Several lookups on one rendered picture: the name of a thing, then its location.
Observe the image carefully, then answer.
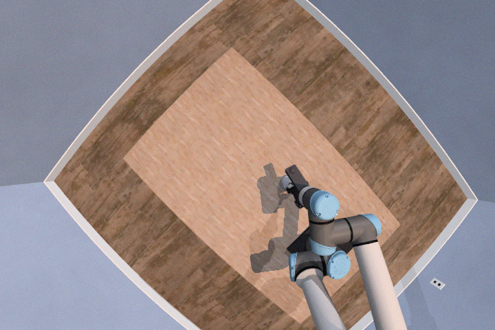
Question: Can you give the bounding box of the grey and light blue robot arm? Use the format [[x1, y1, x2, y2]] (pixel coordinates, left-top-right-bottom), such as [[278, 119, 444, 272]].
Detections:
[[285, 164, 407, 330]]

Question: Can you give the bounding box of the grey metal dome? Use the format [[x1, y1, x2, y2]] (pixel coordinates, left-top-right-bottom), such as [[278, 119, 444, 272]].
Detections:
[[280, 175, 291, 191]]

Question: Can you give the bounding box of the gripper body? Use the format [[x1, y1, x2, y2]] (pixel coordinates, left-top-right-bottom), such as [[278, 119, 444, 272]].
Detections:
[[290, 186, 306, 209]]

